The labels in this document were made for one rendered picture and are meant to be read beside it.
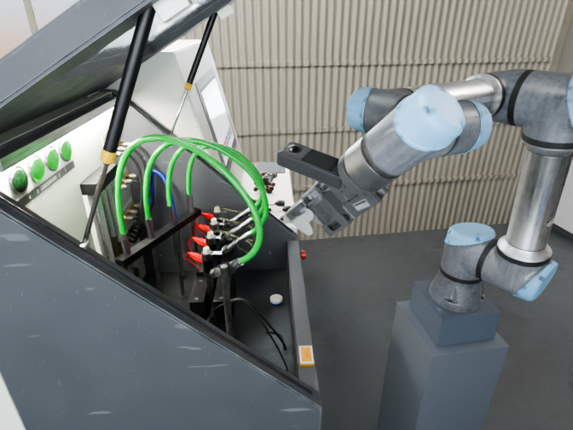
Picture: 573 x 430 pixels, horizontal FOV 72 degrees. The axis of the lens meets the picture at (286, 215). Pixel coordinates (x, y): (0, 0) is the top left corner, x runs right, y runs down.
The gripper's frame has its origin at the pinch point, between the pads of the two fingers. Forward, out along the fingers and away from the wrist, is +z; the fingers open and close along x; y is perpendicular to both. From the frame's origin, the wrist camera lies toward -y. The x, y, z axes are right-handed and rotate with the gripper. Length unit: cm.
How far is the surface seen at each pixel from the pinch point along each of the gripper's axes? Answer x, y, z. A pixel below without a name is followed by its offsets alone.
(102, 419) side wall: -39, 4, 35
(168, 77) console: 30, -50, 33
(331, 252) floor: 150, 59, 177
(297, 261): 26, 16, 44
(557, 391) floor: 98, 161, 63
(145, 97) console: 25, -51, 40
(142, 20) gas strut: -12.5, -30.3, -21.3
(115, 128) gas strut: -18.3, -25.7, -8.8
